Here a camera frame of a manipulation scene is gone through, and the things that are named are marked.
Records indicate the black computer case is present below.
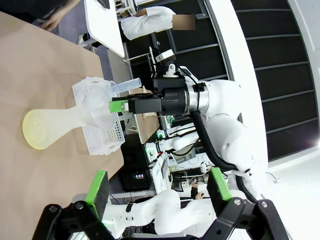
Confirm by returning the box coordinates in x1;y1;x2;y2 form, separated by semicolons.
121;169;151;193

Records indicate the translucent plastic funnel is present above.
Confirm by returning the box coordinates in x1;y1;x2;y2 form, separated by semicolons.
81;76;118;131

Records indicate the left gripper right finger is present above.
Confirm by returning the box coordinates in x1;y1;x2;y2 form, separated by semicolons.
203;167;293;240

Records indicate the person's right forearm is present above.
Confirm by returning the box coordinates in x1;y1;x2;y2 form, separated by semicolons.
56;0;82;20

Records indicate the person's right hand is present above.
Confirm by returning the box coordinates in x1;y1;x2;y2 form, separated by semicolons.
39;13;62;32

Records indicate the translucent conical flask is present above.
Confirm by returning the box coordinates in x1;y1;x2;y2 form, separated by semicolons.
21;104;91;151

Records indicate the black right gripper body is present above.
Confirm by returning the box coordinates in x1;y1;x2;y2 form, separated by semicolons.
128;86;188;116

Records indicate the clear plastic measuring cylinder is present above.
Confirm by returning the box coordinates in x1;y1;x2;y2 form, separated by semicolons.
109;78;143;99

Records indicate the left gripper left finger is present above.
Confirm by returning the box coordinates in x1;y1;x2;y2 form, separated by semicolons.
32;170;118;240

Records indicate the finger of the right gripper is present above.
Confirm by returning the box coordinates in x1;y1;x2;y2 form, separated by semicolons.
109;99;130;113
112;93;154;101

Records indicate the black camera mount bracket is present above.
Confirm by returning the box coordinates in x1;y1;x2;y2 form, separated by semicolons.
152;62;188;94

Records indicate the white box with green light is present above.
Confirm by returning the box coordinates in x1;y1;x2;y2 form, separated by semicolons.
145;142;163;163

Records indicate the white side table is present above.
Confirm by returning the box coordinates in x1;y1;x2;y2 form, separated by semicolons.
77;0;126;62

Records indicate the person in white coat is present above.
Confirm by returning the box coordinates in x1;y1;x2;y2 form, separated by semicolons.
120;6;196;41

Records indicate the person in black t-shirt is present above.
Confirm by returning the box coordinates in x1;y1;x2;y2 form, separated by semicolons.
0;0;81;25

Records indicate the white perforated plastic tray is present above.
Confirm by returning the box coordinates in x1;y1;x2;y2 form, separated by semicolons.
71;77;126;156

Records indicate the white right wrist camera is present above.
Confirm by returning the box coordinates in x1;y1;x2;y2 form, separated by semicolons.
154;48;176;64

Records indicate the black corrugated cable hose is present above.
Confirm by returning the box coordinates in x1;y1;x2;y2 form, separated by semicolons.
189;109;260;204

